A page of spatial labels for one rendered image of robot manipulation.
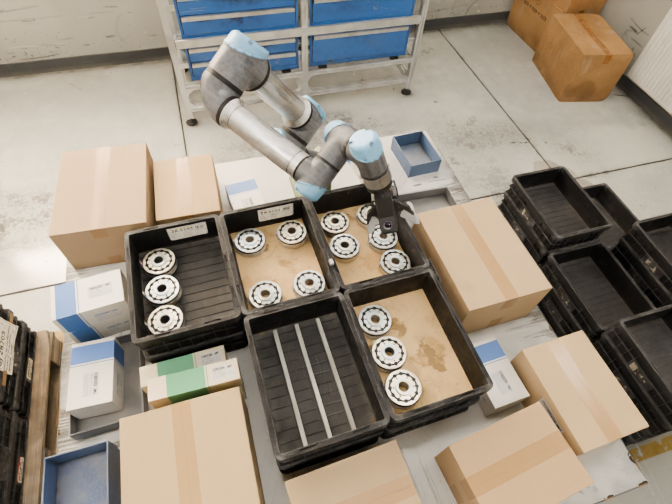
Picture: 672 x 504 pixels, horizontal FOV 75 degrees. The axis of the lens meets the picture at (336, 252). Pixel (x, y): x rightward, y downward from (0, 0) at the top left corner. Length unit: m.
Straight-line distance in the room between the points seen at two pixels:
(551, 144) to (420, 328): 2.47
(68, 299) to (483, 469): 1.25
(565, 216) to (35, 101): 3.57
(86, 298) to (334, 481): 0.88
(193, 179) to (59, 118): 2.12
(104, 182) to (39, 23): 2.44
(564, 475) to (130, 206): 1.52
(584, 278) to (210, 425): 1.79
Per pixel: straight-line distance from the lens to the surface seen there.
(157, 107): 3.60
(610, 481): 1.62
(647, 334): 2.21
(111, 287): 1.50
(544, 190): 2.48
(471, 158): 3.26
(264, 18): 3.07
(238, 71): 1.31
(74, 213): 1.70
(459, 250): 1.51
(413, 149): 2.11
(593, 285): 2.36
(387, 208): 1.17
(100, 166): 1.83
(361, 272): 1.47
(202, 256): 1.54
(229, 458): 1.19
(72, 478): 1.43
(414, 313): 1.42
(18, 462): 2.18
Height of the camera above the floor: 2.06
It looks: 55 degrees down
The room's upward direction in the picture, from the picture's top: 5 degrees clockwise
